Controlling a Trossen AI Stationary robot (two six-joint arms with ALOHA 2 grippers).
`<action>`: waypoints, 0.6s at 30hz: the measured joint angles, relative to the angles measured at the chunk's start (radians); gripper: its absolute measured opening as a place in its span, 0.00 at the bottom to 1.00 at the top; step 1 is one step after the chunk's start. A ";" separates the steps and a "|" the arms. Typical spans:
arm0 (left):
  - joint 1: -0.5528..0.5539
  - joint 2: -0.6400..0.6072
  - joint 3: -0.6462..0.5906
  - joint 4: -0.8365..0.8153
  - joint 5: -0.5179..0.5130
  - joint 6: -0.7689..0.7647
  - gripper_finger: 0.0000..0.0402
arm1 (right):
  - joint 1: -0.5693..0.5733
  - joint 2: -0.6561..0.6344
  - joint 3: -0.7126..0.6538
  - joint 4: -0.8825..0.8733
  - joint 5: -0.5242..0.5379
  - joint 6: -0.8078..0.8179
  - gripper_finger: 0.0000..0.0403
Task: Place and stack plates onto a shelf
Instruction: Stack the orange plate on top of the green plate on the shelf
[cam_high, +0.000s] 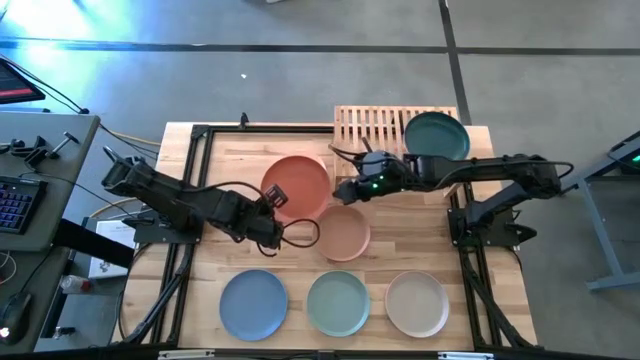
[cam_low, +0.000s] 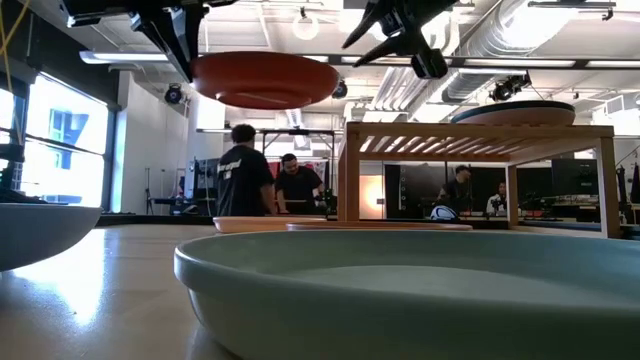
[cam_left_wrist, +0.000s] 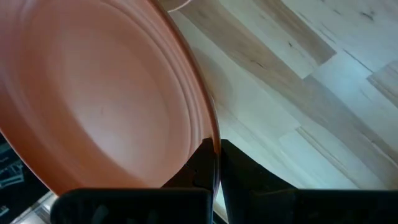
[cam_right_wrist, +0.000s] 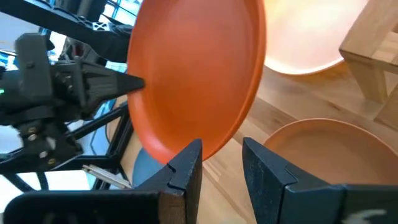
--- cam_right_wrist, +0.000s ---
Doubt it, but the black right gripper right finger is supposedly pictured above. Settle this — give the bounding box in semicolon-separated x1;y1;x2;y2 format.
243;137;398;224

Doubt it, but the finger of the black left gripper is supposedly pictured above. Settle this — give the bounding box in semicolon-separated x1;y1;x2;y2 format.
81;66;146;108

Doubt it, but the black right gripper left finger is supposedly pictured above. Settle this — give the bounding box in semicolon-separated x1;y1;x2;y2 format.
2;139;203;224

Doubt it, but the blue plate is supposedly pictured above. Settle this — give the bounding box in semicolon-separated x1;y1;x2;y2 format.
132;147;170;188

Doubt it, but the terracotta pink plate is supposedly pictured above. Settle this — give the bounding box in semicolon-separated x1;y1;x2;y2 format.
263;118;398;187

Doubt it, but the orange plate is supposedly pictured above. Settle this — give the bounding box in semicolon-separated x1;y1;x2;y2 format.
126;0;267;165

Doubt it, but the pale pinkish beige plate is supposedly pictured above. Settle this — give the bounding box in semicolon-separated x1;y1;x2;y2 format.
263;0;369;76

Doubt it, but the wooden slatted shelf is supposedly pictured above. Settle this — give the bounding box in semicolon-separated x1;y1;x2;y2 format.
338;0;398;131

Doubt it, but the black metal mounting frame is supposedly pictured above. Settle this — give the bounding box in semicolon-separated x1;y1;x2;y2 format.
0;104;135;191

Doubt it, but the silver aluminium bracket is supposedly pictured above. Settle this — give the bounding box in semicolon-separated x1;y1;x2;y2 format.
81;164;133;190

